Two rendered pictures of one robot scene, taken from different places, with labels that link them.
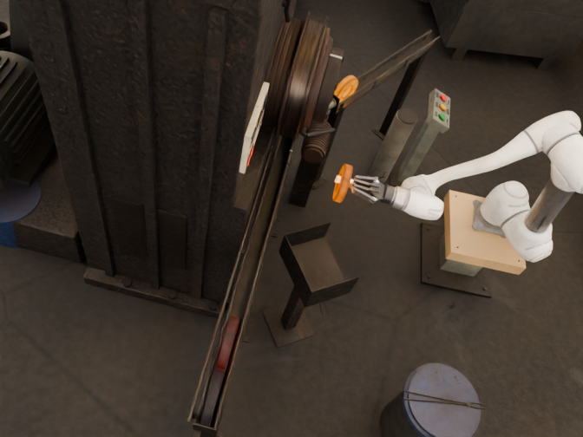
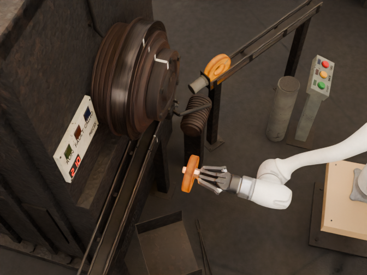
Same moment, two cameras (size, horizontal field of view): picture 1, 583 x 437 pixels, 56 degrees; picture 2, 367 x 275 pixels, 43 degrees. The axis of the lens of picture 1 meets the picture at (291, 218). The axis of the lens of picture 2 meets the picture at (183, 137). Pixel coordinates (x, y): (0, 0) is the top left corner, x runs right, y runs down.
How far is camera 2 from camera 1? 0.74 m
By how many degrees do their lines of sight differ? 12
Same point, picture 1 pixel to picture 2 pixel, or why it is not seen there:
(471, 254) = (345, 227)
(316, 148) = (192, 124)
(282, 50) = (102, 63)
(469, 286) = (359, 249)
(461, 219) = (339, 190)
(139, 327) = not seen: outside the picture
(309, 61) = (125, 73)
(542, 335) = not seen: outside the picture
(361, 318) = not seen: outside the picture
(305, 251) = (161, 235)
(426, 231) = (318, 190)
